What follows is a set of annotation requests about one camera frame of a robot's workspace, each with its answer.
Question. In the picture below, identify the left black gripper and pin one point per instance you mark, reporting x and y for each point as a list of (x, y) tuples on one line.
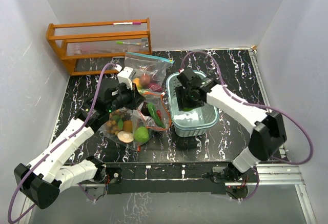
[(136, 97)]

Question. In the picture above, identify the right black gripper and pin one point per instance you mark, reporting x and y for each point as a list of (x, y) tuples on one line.
[(182, 102)]

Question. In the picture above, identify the green lime fruit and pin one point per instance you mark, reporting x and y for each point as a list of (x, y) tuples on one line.
[(187, 109)]

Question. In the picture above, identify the longan bunch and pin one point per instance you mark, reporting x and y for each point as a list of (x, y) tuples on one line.
[(115, 123)]

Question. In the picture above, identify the green yellow mango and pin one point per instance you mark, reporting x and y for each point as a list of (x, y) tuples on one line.
[(140, 88)]

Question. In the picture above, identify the magenta round fruit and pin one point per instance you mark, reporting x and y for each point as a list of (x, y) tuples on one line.
[(155, 87)]

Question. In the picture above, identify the light blue plastic basket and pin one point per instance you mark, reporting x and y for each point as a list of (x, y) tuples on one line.
[(189, 123)]

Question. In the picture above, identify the orange-zipper clear bag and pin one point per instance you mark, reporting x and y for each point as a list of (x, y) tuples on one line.
[(140, 120), (127, 115)]

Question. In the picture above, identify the red grape bunch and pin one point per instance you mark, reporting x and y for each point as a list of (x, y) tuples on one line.
[(159, 114)]

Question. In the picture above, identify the orange fruit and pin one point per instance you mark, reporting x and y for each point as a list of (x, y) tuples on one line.
[(128, 126)]

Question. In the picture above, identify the green cucumber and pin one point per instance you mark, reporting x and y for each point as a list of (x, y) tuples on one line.
[(153, 112)]

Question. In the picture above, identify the red apple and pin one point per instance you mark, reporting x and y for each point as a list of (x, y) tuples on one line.
[(144, 80)]

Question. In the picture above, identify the white round bun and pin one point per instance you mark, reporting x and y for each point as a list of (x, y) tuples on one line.
[(125, 137)]

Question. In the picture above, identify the blue-zipper clear bag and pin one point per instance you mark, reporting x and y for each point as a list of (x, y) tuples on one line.
[(152, 65)]

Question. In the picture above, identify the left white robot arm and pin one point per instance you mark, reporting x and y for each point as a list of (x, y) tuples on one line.
[(44, 178)]

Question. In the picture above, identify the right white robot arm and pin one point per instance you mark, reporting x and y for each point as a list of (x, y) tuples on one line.
[(266, 129)]

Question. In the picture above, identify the green marker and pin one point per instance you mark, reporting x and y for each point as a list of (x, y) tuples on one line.
[(127, 43)]

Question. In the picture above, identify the orange wooden shelf rack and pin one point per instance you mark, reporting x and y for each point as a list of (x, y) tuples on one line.
[(73, 42)]

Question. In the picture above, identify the pink white marker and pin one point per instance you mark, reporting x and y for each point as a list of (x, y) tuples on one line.
[(127, 23)]

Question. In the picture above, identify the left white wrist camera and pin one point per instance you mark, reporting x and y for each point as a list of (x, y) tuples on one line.
[(125, 77)]

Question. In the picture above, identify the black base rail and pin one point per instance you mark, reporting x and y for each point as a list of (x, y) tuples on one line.
[(174, 177)]

